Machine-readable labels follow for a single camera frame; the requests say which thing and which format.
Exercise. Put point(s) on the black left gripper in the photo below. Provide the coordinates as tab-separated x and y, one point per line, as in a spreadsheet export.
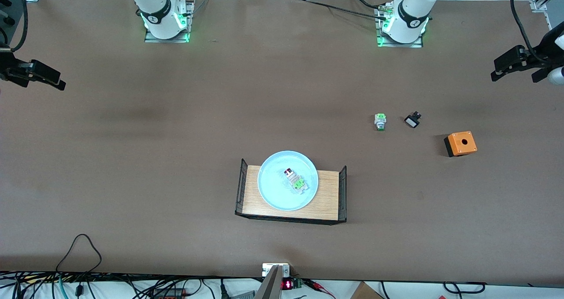
540	56

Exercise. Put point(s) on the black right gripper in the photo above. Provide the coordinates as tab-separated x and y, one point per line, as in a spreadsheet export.
9	66

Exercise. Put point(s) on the red push button switch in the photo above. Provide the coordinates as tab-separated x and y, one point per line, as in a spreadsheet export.
296	182

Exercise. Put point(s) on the light blue round plate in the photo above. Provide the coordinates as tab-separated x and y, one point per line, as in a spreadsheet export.
273	189

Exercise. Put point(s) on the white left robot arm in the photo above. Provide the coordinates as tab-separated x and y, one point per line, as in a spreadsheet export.
412	8

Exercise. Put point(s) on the black office chair base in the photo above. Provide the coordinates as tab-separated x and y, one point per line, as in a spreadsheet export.
8	21

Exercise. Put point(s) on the orange and black device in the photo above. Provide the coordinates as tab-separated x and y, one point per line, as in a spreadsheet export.
169	295

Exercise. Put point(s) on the brown cardboard piece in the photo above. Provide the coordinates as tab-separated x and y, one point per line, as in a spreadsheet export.
365	292

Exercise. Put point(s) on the red alligator clip lead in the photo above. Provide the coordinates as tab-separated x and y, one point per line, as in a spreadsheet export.
313	283

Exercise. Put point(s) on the grey power adapter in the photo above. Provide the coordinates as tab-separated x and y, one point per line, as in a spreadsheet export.
242	296

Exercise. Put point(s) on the small green circuit board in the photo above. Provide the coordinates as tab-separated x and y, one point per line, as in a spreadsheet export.
298	284

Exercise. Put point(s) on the red digit display module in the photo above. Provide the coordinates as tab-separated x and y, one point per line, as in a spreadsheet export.
287	285

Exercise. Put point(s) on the white table edge rail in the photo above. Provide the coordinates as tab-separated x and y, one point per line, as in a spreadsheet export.
549	20

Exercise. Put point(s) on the orange button enclosure box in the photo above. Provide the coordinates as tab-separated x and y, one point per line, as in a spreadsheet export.
462	144

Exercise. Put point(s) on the small black switch block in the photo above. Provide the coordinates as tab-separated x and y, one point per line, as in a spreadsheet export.
412	122

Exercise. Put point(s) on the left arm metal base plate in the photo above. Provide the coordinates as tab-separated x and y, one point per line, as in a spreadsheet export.
396	45

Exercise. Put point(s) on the green push button switch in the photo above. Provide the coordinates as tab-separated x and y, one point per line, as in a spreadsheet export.
380	120

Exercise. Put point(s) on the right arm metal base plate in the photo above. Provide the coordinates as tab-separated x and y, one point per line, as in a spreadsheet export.
190	30

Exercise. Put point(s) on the silver bracket plate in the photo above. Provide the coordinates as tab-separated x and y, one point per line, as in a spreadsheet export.
266	270

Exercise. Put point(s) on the grey camera mount bar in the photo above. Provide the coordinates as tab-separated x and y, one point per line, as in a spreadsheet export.
271	288

